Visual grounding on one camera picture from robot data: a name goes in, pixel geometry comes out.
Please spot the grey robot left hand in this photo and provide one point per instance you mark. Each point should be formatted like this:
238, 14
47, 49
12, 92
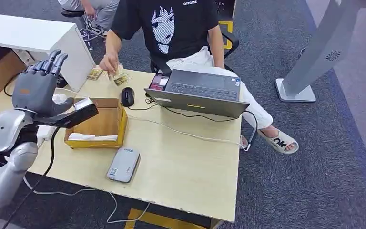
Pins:
34, 91

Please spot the person's right hand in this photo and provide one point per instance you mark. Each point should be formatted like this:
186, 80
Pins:
108, 63

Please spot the fan of printed cards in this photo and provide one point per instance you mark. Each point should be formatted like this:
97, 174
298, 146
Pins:
121, 78

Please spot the white card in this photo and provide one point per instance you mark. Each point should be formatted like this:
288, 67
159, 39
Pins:
83, 103

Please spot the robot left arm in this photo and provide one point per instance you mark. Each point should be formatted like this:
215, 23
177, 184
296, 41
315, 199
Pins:
3, 164

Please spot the single printed card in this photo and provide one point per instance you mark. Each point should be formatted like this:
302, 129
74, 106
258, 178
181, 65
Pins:
94, 74

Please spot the black computer mouse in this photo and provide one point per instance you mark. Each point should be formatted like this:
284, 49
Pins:
127, 96

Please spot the brown cardboard box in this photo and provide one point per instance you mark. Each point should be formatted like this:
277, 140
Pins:
0, 74

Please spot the person on stool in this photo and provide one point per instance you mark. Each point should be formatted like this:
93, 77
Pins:
97, 12

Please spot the dark red card case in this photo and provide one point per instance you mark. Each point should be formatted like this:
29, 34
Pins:
158, 82

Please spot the white cabinet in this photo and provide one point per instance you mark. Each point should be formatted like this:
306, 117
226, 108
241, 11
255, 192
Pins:
28, 34

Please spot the black stool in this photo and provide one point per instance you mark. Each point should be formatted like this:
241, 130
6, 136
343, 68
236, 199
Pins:
71, 13

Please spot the wooden card box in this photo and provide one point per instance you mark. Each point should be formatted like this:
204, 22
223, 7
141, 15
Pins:
107, 126

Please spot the person in chair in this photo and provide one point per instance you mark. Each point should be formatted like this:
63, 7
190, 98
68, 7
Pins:
170, 28

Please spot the stack of white cards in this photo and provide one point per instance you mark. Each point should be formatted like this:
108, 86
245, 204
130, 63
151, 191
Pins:
91, 137

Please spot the grey laptop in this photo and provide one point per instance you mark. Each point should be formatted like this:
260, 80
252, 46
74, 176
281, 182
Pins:
202, 91

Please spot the grey portable drive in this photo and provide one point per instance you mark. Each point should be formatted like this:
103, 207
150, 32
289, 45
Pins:
123, 165

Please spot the pale wooden desk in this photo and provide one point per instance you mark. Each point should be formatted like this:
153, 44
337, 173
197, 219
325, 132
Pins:
183, 164

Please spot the white sandal with print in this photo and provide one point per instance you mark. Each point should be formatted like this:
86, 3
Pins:
279, 143

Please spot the grey stand with base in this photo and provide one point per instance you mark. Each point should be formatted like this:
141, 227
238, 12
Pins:
318, 50

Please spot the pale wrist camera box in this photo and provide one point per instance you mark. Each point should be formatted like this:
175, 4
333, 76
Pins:
45, 132

